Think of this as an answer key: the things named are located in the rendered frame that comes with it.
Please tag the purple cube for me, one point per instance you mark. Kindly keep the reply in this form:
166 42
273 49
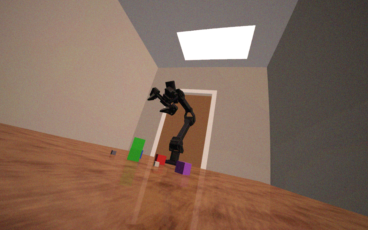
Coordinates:
183 168

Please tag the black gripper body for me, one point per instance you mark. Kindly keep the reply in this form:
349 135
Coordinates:
165 100

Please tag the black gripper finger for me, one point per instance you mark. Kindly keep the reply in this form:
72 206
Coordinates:
154 92
167 109

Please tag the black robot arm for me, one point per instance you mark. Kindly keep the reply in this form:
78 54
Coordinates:
176 143

